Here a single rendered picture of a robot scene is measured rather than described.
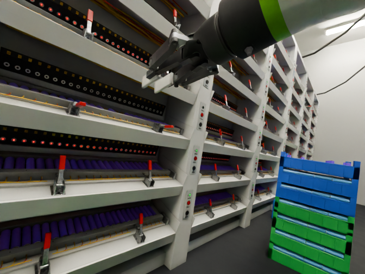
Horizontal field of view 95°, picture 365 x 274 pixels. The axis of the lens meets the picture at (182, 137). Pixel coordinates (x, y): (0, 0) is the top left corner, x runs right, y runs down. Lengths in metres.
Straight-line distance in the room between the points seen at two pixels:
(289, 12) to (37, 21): 0.46
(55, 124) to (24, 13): 0.22
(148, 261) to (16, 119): 0.64
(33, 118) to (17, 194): 0.17
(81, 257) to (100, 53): 0.56
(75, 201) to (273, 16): 0.54
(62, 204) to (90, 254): 0.19
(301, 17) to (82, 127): 0.47
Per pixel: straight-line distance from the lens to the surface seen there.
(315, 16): 0.28
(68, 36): 0.52
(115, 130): 0.52
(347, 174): 1.05
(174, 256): 0.85
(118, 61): 0.55
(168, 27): 0.70
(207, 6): 0.91
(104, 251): 0.66
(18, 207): 0.51
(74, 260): 0.63
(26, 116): 0.48
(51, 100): 0.53
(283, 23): 0.27
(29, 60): 0.65
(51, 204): 0.52
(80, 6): 0.79
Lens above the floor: 0.51
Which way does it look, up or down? 3 degrees up
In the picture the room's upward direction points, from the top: 9 degrees clockwise
